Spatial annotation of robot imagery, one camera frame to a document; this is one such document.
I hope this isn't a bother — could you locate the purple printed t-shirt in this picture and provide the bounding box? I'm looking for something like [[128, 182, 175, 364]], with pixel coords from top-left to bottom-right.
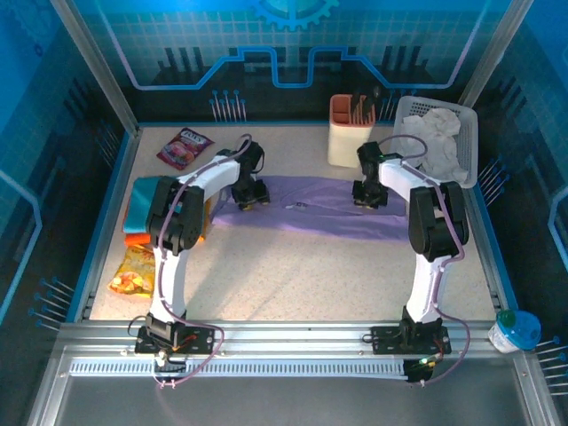
[[212, 175, 407, 241]]

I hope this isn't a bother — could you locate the yellow folded t-shirt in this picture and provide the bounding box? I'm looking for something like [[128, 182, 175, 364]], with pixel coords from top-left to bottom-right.
[[204, 194, 222, 236]]

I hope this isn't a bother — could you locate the cream utensil holder orange insert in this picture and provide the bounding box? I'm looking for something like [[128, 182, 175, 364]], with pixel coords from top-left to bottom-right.
[[327, 93, 377, 169]]

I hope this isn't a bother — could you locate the purple candy bag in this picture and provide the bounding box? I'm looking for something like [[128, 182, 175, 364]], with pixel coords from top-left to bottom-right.
[[155, 127, 216, 172]]

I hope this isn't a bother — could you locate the white crumpled t-shirt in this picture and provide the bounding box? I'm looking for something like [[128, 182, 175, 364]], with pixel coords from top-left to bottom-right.
[[398, 106, 471, 183]]

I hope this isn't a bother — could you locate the teal folded t-shirt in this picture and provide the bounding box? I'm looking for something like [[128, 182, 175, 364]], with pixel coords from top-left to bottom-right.
[[122, 176, 209, 234]]

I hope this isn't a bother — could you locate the orange folded t-shirt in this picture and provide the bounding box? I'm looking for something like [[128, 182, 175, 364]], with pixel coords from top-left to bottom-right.
[[124, 233, 205, 248]]

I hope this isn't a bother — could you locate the white perforated plastic basket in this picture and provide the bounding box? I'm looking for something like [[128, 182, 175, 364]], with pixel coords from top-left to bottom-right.
[[393, 96, 480, 190]]

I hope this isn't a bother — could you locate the yellow orange snack bag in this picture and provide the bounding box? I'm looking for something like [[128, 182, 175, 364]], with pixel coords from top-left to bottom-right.
[[107, 245, 156, 298]]

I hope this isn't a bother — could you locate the blue and white container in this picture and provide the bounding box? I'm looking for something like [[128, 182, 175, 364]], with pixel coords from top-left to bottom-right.
[[487, 309, 542, 355]]

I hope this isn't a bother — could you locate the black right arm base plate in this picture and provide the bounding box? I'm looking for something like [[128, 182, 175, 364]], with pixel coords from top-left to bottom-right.
[[370, 326, 452, 356]]

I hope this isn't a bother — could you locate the aluminium mounting rail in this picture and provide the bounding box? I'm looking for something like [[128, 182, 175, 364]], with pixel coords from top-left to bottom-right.
[[57, 319, 520, 356]]

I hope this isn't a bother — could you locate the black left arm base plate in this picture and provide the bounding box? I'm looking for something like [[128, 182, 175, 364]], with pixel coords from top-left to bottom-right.
[[135, 326, 218, 356]]

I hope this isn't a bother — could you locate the white slotted cable duct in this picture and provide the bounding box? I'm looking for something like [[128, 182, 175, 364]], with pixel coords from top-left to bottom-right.
[[68, 358, 409, 378]]

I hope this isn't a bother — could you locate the aluminium frame post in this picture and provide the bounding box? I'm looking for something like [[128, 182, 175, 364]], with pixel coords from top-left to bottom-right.
[[50, 0, 142, 137], [459, 0, 536, 110]]

